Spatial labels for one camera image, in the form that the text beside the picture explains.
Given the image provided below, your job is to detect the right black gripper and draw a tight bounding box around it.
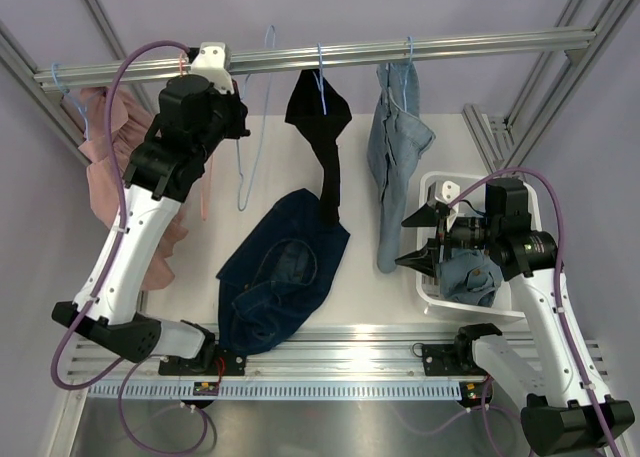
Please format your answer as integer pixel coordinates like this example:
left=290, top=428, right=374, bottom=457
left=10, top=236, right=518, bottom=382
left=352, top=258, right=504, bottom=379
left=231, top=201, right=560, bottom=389
left=396, top=202, right=500, bottom=278

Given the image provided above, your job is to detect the light blue denim skirt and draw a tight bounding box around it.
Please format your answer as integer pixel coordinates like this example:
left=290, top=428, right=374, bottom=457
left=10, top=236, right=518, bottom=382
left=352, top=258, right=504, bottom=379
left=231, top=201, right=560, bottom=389
left=437, top=249, right=503, bottom=308

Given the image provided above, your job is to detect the pink wire hanger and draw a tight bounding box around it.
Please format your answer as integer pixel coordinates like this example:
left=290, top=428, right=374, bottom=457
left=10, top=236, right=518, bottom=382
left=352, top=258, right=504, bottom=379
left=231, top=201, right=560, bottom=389
left=178, top=52, right=212, bottom=222

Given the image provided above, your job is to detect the light blue wire hanger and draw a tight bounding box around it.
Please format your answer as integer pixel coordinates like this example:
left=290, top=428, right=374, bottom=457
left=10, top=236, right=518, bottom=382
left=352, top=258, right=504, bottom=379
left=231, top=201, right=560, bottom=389
left=234, top=24, right=279, bottom=212

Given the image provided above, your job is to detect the dark blue denim skirt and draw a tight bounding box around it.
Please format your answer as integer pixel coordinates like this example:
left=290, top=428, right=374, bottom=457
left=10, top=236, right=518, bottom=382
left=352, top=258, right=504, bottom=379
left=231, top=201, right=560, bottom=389
left=217, top=189, right=350, bottom=356

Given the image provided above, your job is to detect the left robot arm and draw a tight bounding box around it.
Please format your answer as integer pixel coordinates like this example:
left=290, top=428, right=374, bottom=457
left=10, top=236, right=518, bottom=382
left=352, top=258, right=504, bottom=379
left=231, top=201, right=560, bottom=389
left=52, top=70, right=249, bottom=375

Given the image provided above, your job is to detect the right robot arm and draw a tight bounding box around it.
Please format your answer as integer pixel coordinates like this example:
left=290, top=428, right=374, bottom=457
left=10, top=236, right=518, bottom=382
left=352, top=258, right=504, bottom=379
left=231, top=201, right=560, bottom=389
left=396, top=174, right=635, bottom=456

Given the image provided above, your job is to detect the blue hanger of pink dress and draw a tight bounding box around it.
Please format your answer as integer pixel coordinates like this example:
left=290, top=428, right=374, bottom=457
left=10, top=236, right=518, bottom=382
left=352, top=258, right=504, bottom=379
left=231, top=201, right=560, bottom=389
left=50, top=63, right=91, bottom=141

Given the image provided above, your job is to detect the blue hanger of pale denim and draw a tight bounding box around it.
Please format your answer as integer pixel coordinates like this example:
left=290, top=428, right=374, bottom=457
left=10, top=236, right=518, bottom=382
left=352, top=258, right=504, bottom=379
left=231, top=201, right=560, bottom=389
left=382, top=36, right=420, bottom=115

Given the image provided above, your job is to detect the white plastic basket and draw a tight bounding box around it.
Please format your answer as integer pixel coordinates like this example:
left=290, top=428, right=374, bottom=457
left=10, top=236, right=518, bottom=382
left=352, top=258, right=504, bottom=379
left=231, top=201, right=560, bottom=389
left=415, top=171, right=542, bottom=326

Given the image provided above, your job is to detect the black garment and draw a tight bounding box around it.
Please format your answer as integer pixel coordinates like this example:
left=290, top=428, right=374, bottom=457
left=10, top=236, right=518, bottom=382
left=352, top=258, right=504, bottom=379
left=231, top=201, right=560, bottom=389
left=285, top=69, right=352, bottom=226

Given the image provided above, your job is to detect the pink ruffled dress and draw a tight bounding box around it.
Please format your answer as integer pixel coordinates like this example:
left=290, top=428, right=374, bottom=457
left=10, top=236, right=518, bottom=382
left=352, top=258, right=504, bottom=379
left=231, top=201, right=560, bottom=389
left=80, top=87, right=188, bottom=291

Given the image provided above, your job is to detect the pale blue denim garment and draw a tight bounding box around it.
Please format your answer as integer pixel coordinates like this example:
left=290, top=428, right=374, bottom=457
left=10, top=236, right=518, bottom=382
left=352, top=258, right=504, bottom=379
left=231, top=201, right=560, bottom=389
left=367, top=64, right=435, bottom=273

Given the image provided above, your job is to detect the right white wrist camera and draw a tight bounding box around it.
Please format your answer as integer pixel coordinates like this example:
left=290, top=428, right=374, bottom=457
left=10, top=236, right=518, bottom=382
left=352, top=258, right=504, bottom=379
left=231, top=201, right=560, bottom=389
left=427, top=180, right=461, bottom=226

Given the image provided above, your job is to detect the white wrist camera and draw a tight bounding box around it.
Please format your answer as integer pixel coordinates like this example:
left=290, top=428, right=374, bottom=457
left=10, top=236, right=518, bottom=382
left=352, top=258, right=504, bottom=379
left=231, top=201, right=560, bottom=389
left=427, top=180, right=461, bottom=226
left=189, top=42, right=237, bottom=94

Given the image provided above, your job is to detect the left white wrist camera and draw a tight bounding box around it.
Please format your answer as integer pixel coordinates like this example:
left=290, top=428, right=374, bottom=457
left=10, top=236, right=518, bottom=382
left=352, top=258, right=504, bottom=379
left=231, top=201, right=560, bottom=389
left=189, top=42, right=237, bottom=94

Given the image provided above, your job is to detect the aluminium frame right post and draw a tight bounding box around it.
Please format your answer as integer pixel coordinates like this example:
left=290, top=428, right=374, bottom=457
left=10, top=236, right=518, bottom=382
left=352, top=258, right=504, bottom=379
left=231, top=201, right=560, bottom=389
left=462, top=0, right=639, bottom=172

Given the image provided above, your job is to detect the aluminium frame post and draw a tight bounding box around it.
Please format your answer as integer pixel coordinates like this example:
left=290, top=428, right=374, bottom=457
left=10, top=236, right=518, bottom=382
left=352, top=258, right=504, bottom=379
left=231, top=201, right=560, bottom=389
left=1, top=0, right=125, bottom=165
left=462, top=0, right=639, bottom=172

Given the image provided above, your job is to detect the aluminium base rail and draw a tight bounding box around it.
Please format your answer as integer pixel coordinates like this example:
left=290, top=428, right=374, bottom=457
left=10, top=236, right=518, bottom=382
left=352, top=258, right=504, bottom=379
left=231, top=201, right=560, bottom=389
left=67, top=324, right=609, bottom=381

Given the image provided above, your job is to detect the white slotted cable duct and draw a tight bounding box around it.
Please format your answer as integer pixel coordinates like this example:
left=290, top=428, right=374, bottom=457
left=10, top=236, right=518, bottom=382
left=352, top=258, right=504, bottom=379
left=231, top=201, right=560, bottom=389
left=89, top=379, right=462, bottom=401

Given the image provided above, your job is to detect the aluminium frame left post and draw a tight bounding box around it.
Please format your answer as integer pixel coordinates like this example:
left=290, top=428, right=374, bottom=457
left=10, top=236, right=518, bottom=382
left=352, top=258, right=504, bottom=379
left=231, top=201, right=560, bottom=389
left=1, top=0, right=125, bottom=165

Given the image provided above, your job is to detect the aluminium hanging rail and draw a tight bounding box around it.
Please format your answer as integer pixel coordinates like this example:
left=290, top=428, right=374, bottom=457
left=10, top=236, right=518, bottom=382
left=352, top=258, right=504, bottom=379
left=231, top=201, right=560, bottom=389
left=60, top=27, right=594, bottom=87

